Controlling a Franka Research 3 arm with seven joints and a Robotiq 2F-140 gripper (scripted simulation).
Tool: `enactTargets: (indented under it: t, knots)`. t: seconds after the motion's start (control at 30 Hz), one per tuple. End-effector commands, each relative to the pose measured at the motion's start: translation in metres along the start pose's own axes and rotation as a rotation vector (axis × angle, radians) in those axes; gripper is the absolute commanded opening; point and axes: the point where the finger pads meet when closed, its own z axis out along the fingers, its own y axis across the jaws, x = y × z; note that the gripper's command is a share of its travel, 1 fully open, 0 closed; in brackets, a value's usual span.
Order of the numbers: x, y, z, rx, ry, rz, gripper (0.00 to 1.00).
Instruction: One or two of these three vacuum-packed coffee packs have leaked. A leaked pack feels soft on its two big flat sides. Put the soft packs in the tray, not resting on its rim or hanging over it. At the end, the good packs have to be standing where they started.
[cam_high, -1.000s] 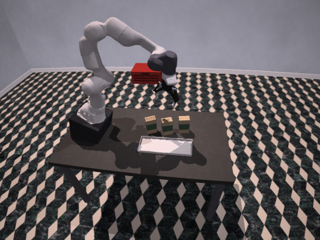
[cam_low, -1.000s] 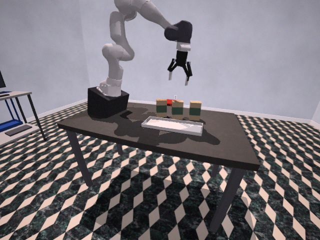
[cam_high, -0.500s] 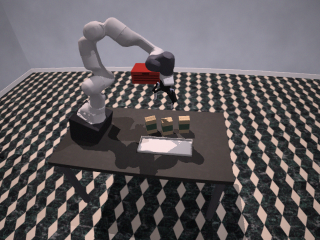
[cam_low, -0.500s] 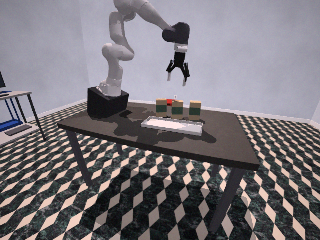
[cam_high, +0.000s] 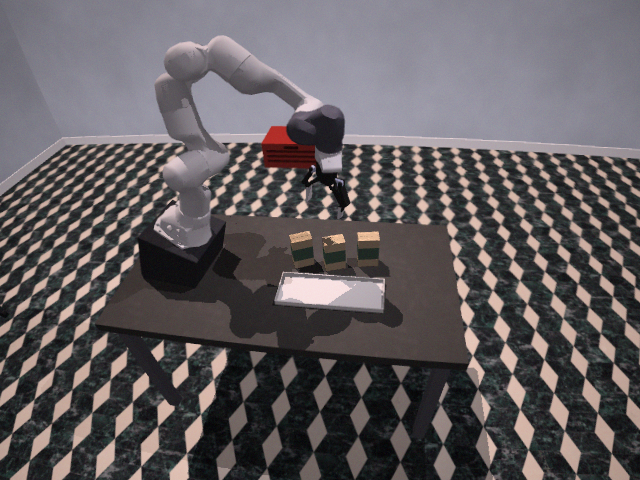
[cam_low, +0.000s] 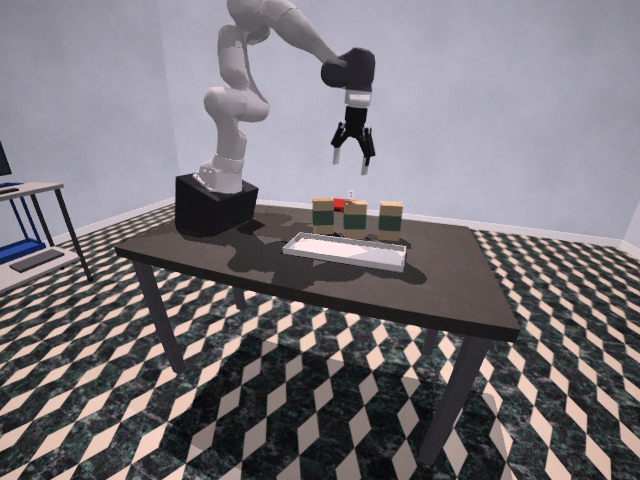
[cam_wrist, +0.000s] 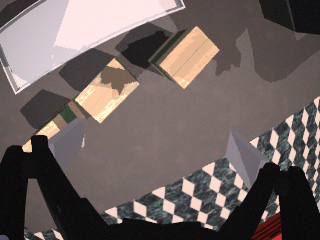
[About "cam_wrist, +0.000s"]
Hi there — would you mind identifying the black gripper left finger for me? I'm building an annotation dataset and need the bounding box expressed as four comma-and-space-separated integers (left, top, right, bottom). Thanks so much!
0, 118, 126, 240

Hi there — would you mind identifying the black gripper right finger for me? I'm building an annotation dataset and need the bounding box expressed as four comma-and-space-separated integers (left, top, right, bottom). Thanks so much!
209, 131, 320, 240

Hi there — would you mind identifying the white shallow tray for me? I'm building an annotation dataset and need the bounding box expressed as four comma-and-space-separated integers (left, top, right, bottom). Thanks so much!
0, 0, 186, 94

